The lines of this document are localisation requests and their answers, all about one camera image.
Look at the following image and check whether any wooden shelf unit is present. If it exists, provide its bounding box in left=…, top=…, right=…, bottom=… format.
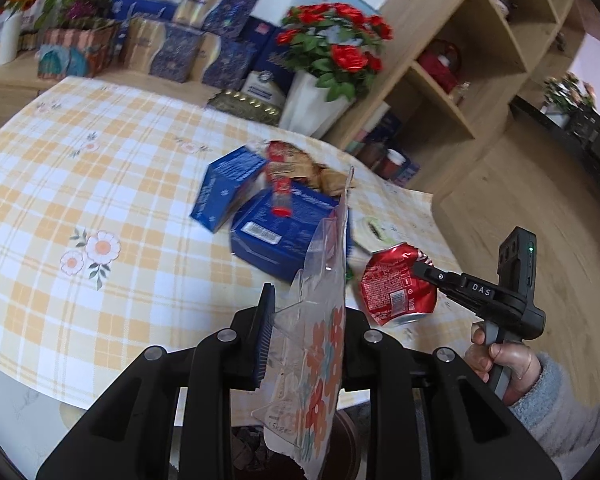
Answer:
left=325, top=0, right=593, bottom=196

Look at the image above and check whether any clear plastic blister pack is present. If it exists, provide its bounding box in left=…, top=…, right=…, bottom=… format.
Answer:
left=250, top=165, right=356, bottom=478

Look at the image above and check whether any white bottle vase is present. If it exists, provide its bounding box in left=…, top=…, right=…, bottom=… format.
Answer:
left=0, top=12, right=23, bottom=66

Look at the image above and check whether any brown trash bin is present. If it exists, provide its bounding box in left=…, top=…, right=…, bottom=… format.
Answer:
left=230, top=402, right=368, bottom=480

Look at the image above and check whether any potted flower plant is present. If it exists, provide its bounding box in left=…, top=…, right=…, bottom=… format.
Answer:
left=542, top=72, right=598, bottom=128

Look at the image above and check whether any pastel paper roll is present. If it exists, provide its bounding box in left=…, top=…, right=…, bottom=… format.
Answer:
left=345, top=130, right=381, bottom=161

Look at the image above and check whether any crushed red soda can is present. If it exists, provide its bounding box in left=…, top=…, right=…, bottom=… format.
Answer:
left=359, top=241, right=438, bottom=328

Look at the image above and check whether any red white cup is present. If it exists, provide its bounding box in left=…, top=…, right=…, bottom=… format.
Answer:
left=384, top=149, right=407, bottom=179

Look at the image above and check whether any wooden sideboard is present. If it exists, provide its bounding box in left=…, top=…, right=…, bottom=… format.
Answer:
left=0, top=50, right=216, bottom=133

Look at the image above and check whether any person's right hand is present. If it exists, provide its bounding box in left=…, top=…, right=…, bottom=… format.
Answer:
left=464, top=322, right=542, bottom=403

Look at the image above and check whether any large blue carton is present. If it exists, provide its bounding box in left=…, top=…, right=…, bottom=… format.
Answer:
left=229, top=185, right=353, bottom=282

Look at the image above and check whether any red teapot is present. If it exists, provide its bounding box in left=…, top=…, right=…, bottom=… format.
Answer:
left=419, top=39, right=463, bottom=93

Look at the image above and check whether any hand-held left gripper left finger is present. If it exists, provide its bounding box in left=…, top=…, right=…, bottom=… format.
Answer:
left=35, top=282, right=281, bottom=480

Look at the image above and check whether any red rose bouquet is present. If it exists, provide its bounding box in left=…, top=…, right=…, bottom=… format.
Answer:
left=275, top=2, right=395, bottom=103

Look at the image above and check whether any red clear plastic tube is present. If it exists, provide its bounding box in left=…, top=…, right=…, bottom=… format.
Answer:
left=265, top=160, right=294, bottom=219

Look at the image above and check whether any yellow plaid floral tablecloth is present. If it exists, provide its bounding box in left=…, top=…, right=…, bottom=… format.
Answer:
left=0, top=76, right=481, bottom=428

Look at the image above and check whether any dark blue box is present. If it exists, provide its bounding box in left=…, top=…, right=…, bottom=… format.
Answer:
left=245, top=15, right=291, bottom=81

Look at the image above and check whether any small blue box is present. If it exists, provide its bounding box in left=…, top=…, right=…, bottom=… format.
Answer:
left=396, top=160, right=422, bottom=187

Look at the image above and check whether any person's right forearm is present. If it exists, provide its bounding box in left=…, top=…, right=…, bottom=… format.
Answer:
left=510, top=352, right=600, bottom=466

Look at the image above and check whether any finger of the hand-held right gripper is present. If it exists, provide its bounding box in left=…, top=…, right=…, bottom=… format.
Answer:
left=411, top=259, right=452, bottom=296

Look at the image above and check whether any blue paper bag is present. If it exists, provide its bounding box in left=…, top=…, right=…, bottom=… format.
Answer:
left=109, top=0, right=178, bottom=23

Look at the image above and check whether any golden tray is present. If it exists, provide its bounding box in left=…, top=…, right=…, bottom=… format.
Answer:
left=207, top=89, right=283, bottom=126

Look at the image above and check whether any small blue carton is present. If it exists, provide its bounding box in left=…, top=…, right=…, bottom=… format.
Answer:
left=189, top=146, right=268, bottom=233

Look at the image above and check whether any black cabinet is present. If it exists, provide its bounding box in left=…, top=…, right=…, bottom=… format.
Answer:
left=510, top=95, right=600, bottom=191

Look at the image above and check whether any striped planter basket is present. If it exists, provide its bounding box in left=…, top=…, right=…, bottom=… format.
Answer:
left=37, top=17, right=121, bottom=81

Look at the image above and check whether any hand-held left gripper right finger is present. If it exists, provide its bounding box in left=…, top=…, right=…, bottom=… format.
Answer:
left=341, top=306, right=563, bottom=480

